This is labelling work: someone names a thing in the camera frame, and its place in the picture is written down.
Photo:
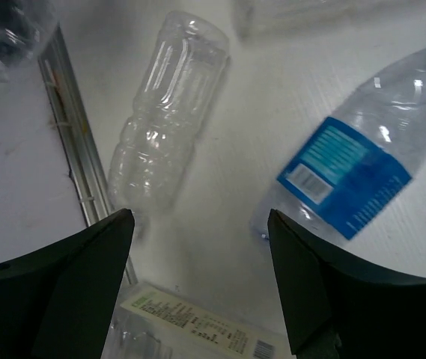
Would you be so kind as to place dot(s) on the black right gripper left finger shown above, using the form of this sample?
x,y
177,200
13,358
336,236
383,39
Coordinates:
x,y
58,301

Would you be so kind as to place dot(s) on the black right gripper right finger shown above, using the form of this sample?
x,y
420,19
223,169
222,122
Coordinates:
x,y
338,305

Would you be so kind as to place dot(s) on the slim clear plastic bottle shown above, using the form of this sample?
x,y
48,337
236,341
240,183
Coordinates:
x,y
158,139

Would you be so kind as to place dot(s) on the clear ridged plastic bottle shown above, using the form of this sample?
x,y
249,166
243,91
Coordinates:
x,y
25,29

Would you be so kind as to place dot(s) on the white label clear bottle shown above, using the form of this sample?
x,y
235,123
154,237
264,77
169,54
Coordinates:
x,y
149,322

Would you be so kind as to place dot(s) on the blue label water bottle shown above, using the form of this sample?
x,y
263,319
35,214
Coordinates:
x,y
358,159

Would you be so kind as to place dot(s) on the crumpled clear plastic bottle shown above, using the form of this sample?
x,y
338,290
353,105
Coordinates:
x,y
264,18

